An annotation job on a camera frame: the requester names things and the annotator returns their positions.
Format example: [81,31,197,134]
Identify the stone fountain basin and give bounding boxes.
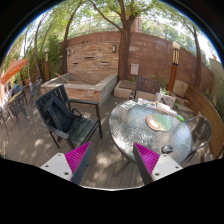
[41,73,117,104]

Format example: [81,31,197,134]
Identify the large tree trunk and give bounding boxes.
[88,0,139,80]

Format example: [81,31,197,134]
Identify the dark green plastic chair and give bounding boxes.
[35,84,103,149]

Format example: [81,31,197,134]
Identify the black bag on chair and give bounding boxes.
[43,96,81,132]

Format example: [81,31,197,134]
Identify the round glass patio table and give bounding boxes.
[109,100,192,163]

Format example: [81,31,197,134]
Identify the concrete planter box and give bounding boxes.
[114,80,136,99]

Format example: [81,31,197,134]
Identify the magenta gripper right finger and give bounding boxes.
[133,143,182,185]

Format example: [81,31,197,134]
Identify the black computer mouse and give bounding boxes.
[161,145,173,154]

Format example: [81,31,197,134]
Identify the white basket on table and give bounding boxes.
[156,92,176,108]

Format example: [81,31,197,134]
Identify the papers on table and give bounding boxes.
[121,98,171,114]

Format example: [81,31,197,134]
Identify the curved wooden bench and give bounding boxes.
[185,86,224,157]

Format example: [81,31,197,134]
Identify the wooden tiki torch post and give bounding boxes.
[167,42,180,92]

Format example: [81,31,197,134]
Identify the dark chair far left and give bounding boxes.
[8,94,28,123]

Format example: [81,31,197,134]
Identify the dark chair left back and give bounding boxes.
[29,79,42,104]

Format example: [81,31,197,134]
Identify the black metal mesh chair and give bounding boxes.
[186,116,212,162]

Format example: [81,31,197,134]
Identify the green marker pen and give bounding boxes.
[177,115,184,122]

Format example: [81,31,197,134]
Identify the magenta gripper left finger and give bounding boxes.
[41,142,92,185]

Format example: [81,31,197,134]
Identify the orange patio umbrella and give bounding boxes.
[1,59,28,84]

